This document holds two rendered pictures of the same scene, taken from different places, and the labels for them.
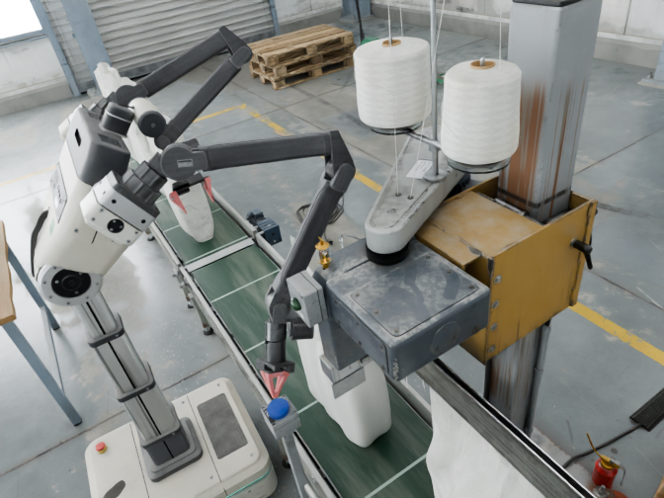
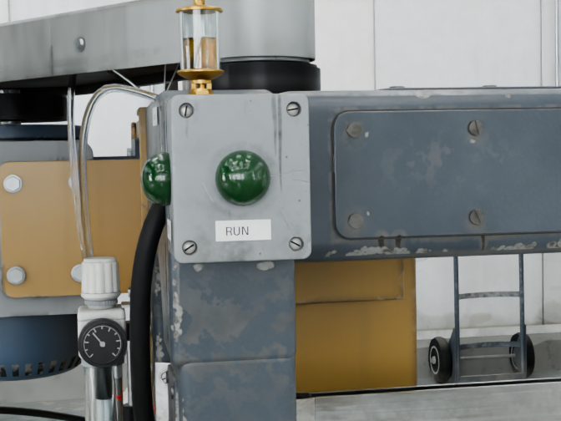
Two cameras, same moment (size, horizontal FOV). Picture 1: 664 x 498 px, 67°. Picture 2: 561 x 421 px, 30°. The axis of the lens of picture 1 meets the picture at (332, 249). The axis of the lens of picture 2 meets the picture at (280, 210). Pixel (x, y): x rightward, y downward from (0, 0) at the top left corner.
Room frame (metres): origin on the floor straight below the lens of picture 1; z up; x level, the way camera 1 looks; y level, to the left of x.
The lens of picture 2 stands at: (0.60, 0.62, 1.30)
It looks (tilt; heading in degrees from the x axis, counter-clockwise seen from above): 3 degrees down; 287
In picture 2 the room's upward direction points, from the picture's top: 1 degrees counter-clockwise
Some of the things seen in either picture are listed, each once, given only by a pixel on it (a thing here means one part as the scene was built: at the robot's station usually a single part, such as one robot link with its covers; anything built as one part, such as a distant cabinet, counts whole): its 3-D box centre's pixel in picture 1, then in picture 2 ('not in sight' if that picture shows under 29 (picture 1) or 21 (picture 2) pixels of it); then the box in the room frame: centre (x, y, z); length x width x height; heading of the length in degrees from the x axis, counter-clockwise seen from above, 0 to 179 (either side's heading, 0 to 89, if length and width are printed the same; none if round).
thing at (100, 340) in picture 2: not in sight; (102, 342); (0.97, -0.10, 1.16); 0.04 x 0.02 x 0.04; 27
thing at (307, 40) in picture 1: (297, 43); not in sight; (6.86, 0.00, 0.36); 1.20 x 0.82 x 0.14; 113
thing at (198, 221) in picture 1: (178, 173); not in sight; (2.70, 0.81, 0.74); 0.47 x 0.22 x 0.72; 25
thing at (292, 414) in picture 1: (281, 416); not in sight; (0.87, 0.21, 0.81); 0.08 x 0.08 x 0.06; 27
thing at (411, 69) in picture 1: (393, 82); not in sight; (1.10, -0.19, 1.61); 0.17 x 0.17 x 0.17
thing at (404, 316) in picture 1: (397, 320); (367, 270); (0.76, -0.11, 1.21); 0.30 x 0.25 x 0.30; 27
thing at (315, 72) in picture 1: (302, 65); not in sight; (6.89, 0.00, 0.07); 1.20 x 0.82 x 0.14; 115
